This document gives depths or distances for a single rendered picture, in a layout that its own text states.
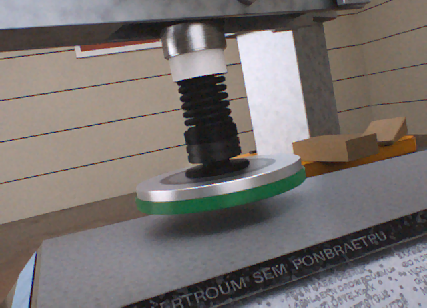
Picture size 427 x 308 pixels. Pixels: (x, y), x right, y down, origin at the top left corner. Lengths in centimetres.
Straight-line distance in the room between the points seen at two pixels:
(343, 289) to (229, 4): 34
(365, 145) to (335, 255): 75
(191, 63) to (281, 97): 82
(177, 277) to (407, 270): 21
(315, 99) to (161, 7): 92
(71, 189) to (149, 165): 107
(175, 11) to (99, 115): 609
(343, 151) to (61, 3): 80
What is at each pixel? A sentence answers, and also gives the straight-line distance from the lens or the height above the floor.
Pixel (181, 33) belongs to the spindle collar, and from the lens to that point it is 60.
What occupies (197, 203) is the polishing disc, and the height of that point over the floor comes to 86.
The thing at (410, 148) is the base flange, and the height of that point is 75.
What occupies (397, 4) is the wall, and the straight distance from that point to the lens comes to 779.
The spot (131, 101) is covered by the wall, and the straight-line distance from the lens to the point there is 672.
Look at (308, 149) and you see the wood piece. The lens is 126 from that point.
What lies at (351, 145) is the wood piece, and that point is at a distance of 117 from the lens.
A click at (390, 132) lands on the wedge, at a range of 142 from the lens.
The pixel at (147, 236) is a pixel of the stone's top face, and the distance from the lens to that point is 61.
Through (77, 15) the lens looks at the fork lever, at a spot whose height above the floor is 108.
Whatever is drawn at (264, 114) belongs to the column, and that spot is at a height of 91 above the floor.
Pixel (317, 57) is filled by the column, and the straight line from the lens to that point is 147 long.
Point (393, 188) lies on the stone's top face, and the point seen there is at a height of 82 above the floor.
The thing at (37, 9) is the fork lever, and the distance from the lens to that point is 52.
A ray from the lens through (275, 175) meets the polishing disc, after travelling 55.
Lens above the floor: 96
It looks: 5 degrees down
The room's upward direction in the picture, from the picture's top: 11 degrees counter-clockwise
